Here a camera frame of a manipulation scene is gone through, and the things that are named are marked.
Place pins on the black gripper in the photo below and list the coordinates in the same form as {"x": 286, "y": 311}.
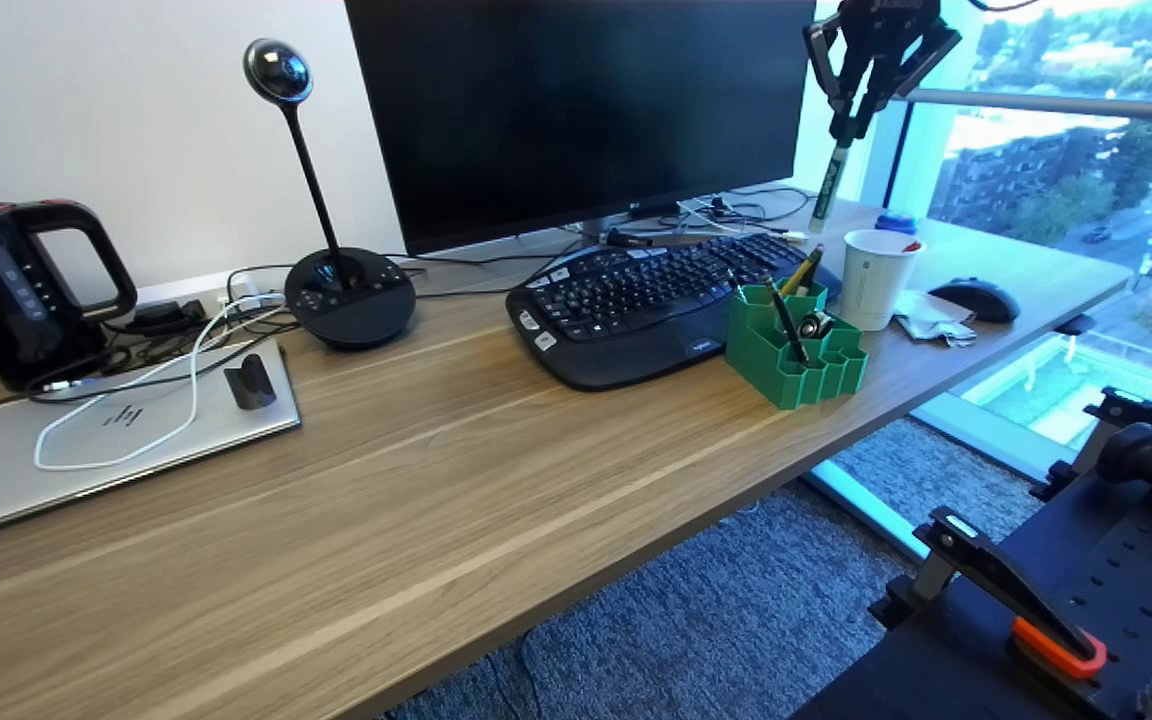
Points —
{"x": 898, "y": 37}

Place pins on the green capped white marker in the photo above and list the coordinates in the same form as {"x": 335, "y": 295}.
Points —
{"x": 828, "y": 181}

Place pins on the white paper cup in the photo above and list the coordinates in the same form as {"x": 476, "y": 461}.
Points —
{"x": 872, "y": 272}

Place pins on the dark blue pen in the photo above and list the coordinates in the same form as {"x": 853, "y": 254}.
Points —
{"x": 786, "y": 323}

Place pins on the green honeycomb pen holder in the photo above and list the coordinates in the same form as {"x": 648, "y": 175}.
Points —
{"x": 758, "y": 348}

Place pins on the yellow pencil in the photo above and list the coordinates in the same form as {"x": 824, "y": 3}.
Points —
{"x": 802, "y": 272}

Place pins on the white crumpled cloth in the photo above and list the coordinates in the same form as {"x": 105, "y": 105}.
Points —
{"x": 934, "y": 323}

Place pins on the black computer mouse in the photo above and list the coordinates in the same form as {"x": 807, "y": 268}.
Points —
{"x": 980, "y": 298}

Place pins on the black keyboard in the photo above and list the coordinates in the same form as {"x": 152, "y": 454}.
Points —
{"x": 631, "y": 312}

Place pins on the large black monitor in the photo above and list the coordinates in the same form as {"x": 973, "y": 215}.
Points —
{"x": 521, "y": 113}

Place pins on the white desk leg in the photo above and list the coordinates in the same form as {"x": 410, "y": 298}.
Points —
{"x": 870, "y": 511}

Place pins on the black webcam on stand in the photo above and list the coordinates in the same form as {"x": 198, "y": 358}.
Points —
{"x": 342, "y": 298}

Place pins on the small black adapter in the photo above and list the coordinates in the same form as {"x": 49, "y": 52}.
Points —
{"x": 248, "y": 380}

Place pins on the black electric kettle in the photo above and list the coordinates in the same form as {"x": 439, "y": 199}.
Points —
{"x": 44, "y": 335}

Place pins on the silver laptop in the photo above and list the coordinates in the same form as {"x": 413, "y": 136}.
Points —
{"x": 52, "y": 454}

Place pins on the orange handled clamp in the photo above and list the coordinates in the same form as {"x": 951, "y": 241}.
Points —
{"x": 1038, "y": 624}

